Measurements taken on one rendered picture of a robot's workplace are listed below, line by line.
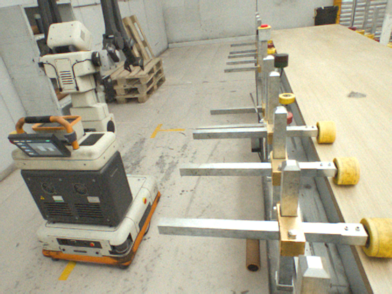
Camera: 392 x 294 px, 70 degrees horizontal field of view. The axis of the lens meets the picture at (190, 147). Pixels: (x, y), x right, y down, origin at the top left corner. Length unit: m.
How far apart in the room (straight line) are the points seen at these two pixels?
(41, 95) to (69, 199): 1.93
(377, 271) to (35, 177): 1.62
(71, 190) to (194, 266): 0.85
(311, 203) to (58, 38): 1.56
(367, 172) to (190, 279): 1.17
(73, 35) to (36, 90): 1.83
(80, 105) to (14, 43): 1.74
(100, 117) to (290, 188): 1.42
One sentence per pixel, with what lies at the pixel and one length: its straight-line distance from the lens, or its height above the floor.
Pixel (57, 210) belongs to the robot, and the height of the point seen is 0.40.
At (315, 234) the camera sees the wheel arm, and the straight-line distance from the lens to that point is 0.69.
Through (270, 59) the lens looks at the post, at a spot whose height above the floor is 1.16.
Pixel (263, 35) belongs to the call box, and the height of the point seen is 1.18.
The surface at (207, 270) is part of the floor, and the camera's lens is 1.82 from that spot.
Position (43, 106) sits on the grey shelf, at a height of 0.54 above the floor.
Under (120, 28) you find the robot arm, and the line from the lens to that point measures 1.94.
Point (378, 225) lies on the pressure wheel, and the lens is 0.71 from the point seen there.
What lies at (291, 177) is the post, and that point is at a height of 1.08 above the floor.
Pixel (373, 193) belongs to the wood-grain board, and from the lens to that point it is 0.93.
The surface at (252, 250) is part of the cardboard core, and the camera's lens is 1.79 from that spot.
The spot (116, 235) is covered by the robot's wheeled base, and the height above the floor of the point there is 0.28.
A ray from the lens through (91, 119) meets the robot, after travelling 1.89.
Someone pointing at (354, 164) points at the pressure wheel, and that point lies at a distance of 0.90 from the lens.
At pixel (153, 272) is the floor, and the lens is 1.87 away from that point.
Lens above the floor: 1.45
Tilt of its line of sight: 29 degrees down
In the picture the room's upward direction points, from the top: 8 degrees counter-clockwise
